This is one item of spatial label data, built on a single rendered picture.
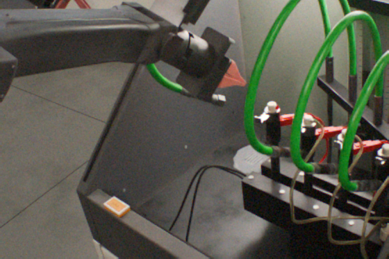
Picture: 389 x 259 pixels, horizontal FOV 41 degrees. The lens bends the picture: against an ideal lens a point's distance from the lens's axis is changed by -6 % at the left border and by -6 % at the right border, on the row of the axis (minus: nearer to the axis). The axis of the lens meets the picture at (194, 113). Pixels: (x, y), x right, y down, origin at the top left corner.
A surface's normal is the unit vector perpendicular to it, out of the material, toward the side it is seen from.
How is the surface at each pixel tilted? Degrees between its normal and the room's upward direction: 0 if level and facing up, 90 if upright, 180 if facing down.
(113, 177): 90
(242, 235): 0
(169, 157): 90
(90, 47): 113
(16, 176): 0
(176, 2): 53
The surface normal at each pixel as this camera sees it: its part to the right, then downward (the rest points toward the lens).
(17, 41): 0.88, 0.47
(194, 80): -0.69, -0.32
